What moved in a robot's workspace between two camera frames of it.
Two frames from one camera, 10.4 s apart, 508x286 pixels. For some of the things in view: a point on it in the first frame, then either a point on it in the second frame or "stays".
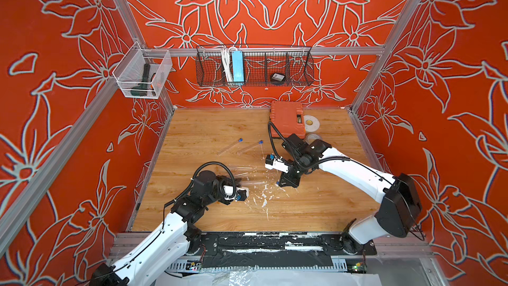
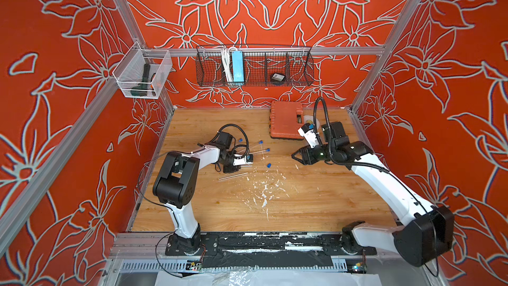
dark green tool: (141, 89) stays
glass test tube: (245, 183) -> (258, 152)
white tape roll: (311, 124) stays
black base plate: (275, 250) stays
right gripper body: (291, 178) -> (318, 153)
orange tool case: (288, 116) stays
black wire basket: (296, 63) stays
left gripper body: (229, 187) -> (227, 167)
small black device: (278, 77) stays
